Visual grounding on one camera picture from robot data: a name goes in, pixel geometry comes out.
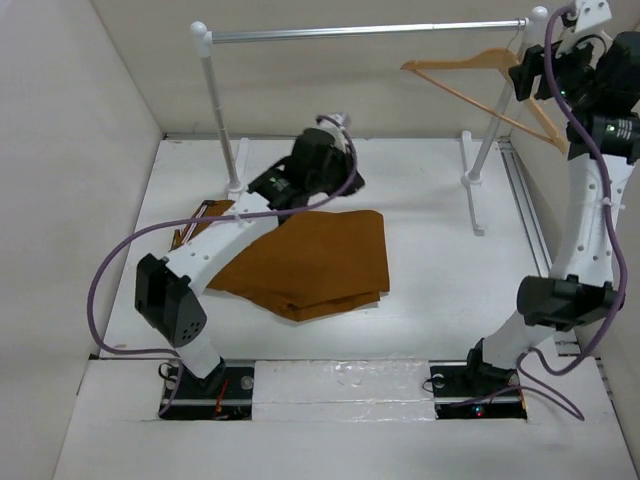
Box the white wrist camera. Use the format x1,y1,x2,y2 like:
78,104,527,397
316,112,351,145
557,0,612,54

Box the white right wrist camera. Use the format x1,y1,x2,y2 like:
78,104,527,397
557,0,612,54

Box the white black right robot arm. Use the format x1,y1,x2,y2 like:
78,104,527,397
462,31,639,396

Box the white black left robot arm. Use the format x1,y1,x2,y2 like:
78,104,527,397
134,119,364,397

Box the aluminium rail right side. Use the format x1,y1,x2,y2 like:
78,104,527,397
498,139,551,276

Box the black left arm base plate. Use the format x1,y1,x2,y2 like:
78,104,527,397
158,361,255,421

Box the wooden clothes hanger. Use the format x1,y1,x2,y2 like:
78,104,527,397
400,46,568,153

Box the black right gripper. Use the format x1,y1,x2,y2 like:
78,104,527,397
508,26,603,110

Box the brown trousers with striped trim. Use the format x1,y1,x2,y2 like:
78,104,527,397
172,198,391,323

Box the silver white clothes rack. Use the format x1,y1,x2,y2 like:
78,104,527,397
190,6,548,236

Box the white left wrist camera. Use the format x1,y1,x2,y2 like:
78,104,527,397
316,112,351,145

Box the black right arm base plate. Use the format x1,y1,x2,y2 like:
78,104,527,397
422,361,527,420

